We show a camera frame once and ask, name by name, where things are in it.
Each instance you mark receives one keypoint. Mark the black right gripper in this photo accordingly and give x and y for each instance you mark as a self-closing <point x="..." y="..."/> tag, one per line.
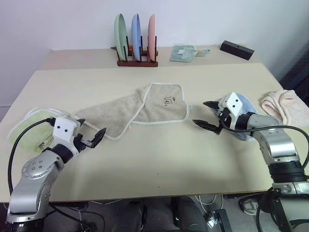
<point x="223" y="119"/>

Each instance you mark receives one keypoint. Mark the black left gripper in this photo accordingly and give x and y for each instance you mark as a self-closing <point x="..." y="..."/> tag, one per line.
<point x="79" y="142"/>

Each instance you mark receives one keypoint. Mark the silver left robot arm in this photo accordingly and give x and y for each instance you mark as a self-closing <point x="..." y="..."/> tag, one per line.
<point x="33" y="174"/>

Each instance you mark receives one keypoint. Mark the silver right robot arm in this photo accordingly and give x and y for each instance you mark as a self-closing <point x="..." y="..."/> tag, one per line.
<point x="280" y="147"/>

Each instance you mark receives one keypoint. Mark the light blue cloth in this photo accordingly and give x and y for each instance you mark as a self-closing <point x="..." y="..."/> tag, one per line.
<point x="247" y="104"/>

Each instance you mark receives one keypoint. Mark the beige towel with white trim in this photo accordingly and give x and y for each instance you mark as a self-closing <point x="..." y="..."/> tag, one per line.
<point x="159" y="104"/>

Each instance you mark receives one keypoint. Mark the green towel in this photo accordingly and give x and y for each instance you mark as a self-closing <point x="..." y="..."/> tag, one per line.
<point x="31" y="133"/>

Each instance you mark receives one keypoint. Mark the pink towel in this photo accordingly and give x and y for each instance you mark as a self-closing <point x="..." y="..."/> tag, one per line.
<point x="285" y="104"/>

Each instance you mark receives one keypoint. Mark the packaged green cloth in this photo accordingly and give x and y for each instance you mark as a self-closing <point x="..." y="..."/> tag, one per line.
<point x="182" y="53"/>

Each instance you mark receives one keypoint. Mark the black rectangular box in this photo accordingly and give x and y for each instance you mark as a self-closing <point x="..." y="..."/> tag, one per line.
<point x="237" y="49"/>

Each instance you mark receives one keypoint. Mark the dark wooden plate rack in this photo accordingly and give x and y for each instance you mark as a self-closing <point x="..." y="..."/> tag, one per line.
<point x="137" y="63"/>

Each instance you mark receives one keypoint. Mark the pink plate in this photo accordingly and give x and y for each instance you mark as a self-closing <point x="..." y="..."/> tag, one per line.
<point x="151" y="36"/>

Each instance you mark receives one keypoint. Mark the dark woven chair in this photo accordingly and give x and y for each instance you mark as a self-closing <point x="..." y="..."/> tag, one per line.
<point x="298" y="77"/>

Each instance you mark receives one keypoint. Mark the dark rounded shape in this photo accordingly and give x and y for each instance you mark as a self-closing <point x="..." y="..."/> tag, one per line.
<point x="188" y="215"/>
<point x="135" y="216"/>

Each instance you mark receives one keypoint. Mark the grey shoe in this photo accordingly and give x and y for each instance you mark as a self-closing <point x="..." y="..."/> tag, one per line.
<point x="248" y="205"/>

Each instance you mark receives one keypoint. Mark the green plate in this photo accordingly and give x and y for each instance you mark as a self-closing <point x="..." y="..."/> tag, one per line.
<point x="120" y="33"/>

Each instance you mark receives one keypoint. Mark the blue plate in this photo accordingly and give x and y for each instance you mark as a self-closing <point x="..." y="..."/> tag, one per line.
<point x="136" y="33"/>

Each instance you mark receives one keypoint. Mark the black floor device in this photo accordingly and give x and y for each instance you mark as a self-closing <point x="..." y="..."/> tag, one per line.
<point x="220" y="221"/>

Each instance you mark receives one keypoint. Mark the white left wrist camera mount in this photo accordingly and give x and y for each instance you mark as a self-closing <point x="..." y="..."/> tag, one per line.
<point x="63" y="128"/>

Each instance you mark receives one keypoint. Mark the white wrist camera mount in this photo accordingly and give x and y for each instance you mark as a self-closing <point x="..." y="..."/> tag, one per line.
<point x="233" y="104"/>
<point x="63" y="128"/>

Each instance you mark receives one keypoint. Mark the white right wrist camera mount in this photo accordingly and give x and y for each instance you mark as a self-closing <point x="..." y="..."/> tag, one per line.
<point x="233" y="104"/>

